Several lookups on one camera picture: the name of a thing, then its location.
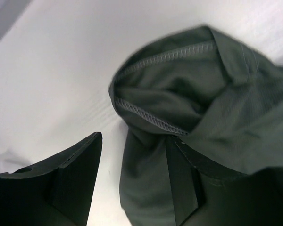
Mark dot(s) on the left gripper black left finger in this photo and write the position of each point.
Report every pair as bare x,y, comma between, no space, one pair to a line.
56,191

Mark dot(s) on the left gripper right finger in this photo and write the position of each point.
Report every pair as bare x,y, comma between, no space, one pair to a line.
205,193

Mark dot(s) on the grey t shirt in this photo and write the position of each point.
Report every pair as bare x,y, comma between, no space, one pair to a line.
221,98

